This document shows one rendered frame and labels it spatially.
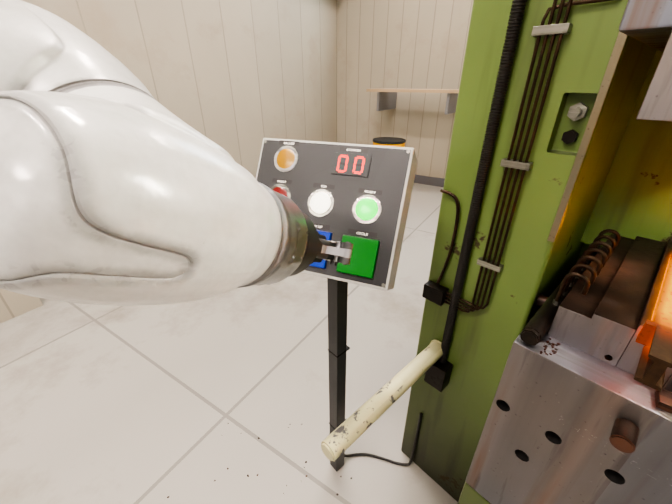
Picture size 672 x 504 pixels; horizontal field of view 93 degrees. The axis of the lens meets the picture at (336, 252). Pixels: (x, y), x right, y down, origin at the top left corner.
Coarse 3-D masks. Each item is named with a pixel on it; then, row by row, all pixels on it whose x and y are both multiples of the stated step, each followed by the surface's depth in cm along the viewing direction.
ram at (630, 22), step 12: (636, 0) 37; (648, 0) 36; (660, 0) 36; (624, 12) 38; (636, 12) 37; (648, 12) 36; (660, 12) 36; (624, 24) 38; (636, 24) 37; (648, 24) 37; (660, 24) 36; (636, 36) 43; (648, 36) 43; (660, 36) 43; (660, 48) 58
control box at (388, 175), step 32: (320, 160) 67; (352, 160) 65; (384, 160) 63; (416, 160) 66; (288, 192) 69; (352, 192) 64; (384, 192) 62; (320, 224) 66; (352, 224) 64; (384, 224) 62; (384, 256) 62; (384, 288) 61
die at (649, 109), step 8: (664, 48) 37; (664, 56) 37; (664, 64) 37; (656, 72) 38; (664, 72) 37; (656, 80) 38; (664, 80) 37; (648, 88) 38; (656, 88) 38; (664, 88) 37; (648, 96) 39; (656, 96) 38; (664, 96) 38; (648, 104) 39; (656, 104) 38; (664, 104) 38; (640, 112) 40; (648, 112) 39; (656, 112) 39; (664, 112) 38; (656, 120) 39; (664, 120) 38
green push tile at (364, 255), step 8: (344, 240) 64; (352, 240) 63; (360, 240) 63; (368, 240) 62; (376, 240) 62; (360, 248) 62; (368, 248) 62; (376, 248) 61; (352, 256) 63; (360, 256) 62; (368, 256) 62; (376, 256) 62; (352, 264) 63; (360, 264) 62; (368, 264) 62; (344, 272) 63; (352, 272) 63; (360, 272) 62; (368, 272) 62
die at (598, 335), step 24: (624, 240) 76; (648, 240) 73; (624, 264) 64; (648, 264) 64; (576, 288) 58; (600, 288) 58; (624, 288) 56; (648, 288) 56; (576, 312) 52; (600, 312) 51; (624, 312) 51; (648, 312) 49; (552, 336) 56; (576, 336) 53; (600, 336) 51; (624, 336) 48; (624, 360) 49
